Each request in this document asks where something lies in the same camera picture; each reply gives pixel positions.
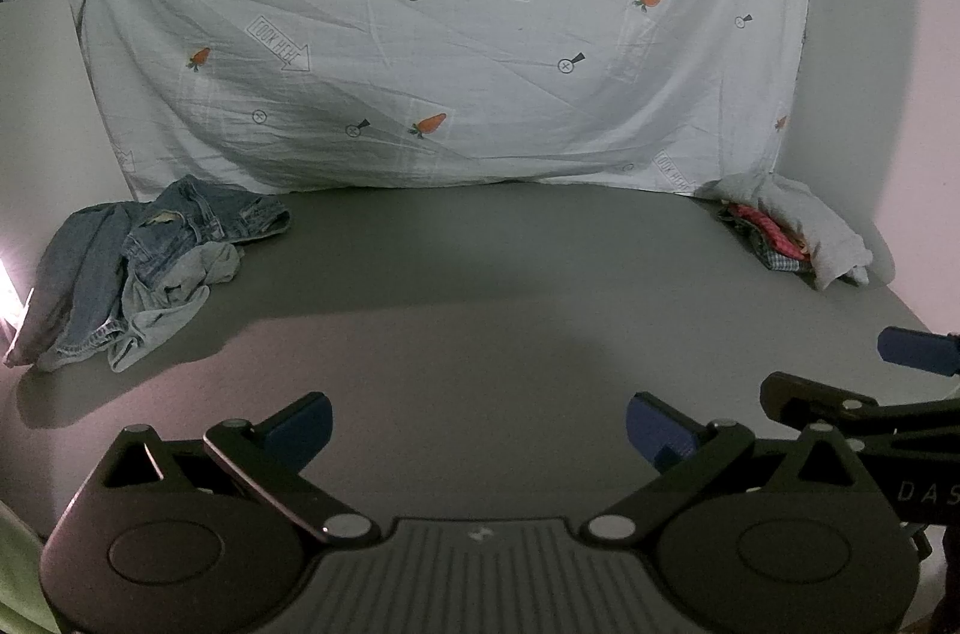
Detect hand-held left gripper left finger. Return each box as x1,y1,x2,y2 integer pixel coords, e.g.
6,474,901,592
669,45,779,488
88,390,382,545

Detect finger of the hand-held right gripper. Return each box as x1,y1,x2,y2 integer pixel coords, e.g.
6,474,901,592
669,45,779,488
877,326,960,378
759,371,960,449

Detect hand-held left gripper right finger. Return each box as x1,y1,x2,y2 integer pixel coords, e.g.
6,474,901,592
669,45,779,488
587,390,899,549

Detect blue denim jeans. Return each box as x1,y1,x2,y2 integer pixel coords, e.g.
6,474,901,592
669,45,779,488
4,175,292,372

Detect plaid cloth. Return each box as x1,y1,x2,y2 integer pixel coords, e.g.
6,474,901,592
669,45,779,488
742,244,817,284

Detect grey crumpled cloth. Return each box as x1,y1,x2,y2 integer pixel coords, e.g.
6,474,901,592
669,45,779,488
701,173,875,292

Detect red pink cloth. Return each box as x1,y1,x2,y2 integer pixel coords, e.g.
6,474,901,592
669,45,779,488
724,203,811,264

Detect light grey garment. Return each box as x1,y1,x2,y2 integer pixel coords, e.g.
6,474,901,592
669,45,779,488
109,240,242,372

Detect light green cloth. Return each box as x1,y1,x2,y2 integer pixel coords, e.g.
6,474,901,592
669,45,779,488
0,499,62,634

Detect carrot printed white sheet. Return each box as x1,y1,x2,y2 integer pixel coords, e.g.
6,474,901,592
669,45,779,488
75,0,818,200

